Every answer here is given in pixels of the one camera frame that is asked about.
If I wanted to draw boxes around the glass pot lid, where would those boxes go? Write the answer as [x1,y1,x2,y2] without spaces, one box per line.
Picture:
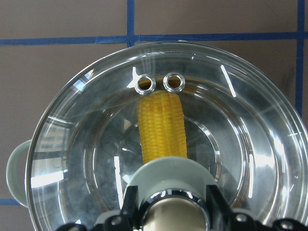
[26,42,308,231]

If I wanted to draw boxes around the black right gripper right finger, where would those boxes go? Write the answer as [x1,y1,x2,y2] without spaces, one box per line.
[205,185,308,231]

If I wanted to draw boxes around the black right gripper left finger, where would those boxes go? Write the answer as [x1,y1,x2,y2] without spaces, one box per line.
[57,186,142,231]

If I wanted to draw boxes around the yellow corn cob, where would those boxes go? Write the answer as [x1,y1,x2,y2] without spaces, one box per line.
[137,91,187,164]

